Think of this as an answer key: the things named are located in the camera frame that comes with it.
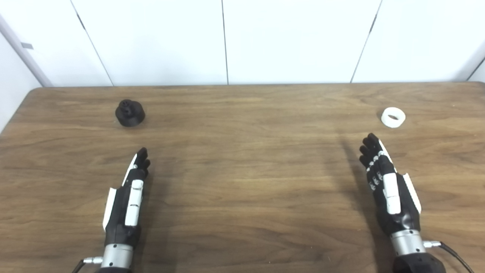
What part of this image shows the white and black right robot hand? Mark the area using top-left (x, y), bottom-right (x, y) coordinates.
top-left (359, 133), bottom-right (422, 236)

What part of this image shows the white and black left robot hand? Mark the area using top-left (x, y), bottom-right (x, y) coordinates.
top-left (102, 147), bottom-right (151, 247)

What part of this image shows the white plastic ring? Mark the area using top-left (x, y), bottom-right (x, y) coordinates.
top-left (381, 107), bottom-right (406, 128)

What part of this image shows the round black plastic part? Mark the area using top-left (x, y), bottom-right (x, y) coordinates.
top-left (115, 99), bottom-right (146, 127)

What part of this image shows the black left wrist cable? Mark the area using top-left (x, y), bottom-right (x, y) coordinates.
top-left (72, 257), bottom-right (103, 273)

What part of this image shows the grey wall corner post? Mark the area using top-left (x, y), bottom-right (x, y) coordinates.
top-left (0, 13), bottom-right (53, 87)

